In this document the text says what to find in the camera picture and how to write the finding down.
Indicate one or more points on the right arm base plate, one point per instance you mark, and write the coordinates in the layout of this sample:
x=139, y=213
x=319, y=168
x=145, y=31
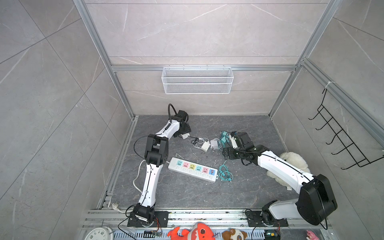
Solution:
x=263, y=219

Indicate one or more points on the red plush lobster toy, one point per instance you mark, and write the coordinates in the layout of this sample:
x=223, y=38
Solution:
x=200, y=231

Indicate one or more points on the white wire mesh basket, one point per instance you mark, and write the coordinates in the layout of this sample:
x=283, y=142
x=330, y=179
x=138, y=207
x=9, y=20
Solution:
x=194, y=80

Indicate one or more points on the pink plush toy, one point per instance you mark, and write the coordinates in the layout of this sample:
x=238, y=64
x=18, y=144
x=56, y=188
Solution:
x=311, y=236

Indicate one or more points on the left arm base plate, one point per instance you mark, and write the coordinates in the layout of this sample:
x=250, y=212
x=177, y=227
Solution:
x=156, y=219

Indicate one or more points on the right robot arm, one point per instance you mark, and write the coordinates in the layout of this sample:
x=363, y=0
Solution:
x=316, y=199

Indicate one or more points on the brown white plush dog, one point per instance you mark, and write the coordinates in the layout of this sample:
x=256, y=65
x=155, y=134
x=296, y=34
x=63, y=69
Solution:
x=234, y=234

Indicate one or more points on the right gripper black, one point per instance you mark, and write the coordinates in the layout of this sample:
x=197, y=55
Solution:
x=225, y=153

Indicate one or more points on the black wall hook rack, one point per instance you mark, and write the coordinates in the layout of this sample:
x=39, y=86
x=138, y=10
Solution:
x=339, y=133

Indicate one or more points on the white grey charger block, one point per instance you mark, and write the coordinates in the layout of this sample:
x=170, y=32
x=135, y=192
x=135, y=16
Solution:
x=214, y=144

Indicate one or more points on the white plush seal toy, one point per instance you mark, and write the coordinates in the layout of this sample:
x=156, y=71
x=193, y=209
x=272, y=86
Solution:
x=293, y=160

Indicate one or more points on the white power strip colourful sockets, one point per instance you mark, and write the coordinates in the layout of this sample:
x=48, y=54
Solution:
x=193, y=170

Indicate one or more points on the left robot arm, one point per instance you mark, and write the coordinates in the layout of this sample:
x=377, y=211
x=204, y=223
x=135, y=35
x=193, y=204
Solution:
x=156, y=153

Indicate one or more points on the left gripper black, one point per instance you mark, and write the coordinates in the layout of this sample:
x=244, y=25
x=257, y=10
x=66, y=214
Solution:
x=184, y=129

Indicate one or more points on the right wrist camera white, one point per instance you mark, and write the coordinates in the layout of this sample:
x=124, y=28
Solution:
x=233, y=142

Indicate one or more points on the white round clock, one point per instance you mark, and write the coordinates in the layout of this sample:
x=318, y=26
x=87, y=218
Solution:
x=100, y=233

